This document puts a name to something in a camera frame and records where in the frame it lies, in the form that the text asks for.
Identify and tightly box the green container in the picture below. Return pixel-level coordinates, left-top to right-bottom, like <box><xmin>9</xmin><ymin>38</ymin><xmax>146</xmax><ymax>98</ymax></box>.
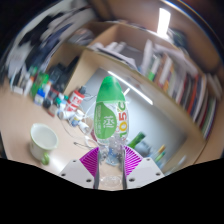
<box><xmin>31</xmin><ymin>73</ymin><xmax>50</xmax><ymax>98</ymax></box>

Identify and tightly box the dark green bottle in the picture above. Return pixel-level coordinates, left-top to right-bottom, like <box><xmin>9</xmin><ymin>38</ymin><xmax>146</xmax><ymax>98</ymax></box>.
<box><xmin>128</xmin><ymin>132</ymin><xmax>147</xmax><ymax>150</ymax></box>

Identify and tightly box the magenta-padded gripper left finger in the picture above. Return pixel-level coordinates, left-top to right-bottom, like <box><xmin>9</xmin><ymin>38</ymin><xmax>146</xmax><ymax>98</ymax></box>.
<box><xmin>58</xmin><ymin>147</ymin><xmax>101</xmax><ymax>190</ymax></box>

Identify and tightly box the under-shelf light bar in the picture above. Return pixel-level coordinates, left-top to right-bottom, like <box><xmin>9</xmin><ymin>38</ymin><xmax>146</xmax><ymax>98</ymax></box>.
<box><xmin>107</xmin><ymin>69</ymin><xmax>154</xmax><ymax>106</ymax></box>

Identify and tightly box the small white bottle blue label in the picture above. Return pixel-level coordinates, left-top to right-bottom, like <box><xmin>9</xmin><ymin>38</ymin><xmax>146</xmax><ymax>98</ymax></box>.
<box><xmin>34</xmin><ymin>88</ymin><xmax>46</xmax><ymax>106</ymax></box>

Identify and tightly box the red and white canister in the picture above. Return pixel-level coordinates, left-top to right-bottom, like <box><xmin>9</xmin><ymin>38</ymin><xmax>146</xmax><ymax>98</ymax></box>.
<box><xmin>64</xmin><ymin>87</ymin><xmax>86</xmax><ymax>113</ymax></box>

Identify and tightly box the ceiling light tube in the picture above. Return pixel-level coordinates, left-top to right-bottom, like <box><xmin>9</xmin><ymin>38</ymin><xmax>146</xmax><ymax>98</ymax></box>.
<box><xmin>156</xmin><ymin>7</ymin><xmax>172</xmax><ymax>39</ymax></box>

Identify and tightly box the clear bottle with green label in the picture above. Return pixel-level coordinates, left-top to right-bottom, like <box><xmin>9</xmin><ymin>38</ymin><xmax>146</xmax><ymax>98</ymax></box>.
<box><xmin>93</xmin><ymin>75</ymin><xmax>130</xmax><ymax>189</ymax></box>

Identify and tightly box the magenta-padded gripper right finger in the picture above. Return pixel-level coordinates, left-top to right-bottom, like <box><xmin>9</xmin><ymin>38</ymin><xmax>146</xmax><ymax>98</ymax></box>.
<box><xmin>121</xmin><ymin>145</ymin><xmax>165</xmax><ymax>190</ymax></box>

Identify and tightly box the white mug with green handle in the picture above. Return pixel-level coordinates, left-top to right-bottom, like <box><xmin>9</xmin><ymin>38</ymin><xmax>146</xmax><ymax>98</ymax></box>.
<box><xmin>29</xmin><ymin>123</ymin><xmax>59</xmax><ymax>166</ymax></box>

